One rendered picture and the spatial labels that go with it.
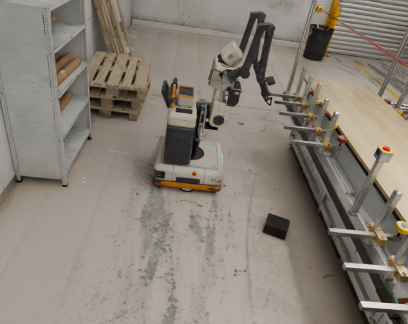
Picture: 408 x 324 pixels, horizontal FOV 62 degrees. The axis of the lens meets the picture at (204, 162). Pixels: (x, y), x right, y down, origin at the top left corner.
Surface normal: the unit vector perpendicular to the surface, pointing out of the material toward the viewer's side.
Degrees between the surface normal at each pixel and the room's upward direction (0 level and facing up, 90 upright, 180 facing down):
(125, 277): 0
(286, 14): 90
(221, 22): 90
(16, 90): 90
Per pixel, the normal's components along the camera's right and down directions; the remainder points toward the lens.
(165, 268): 0.14, -0.82
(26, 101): 0.01, 0.56
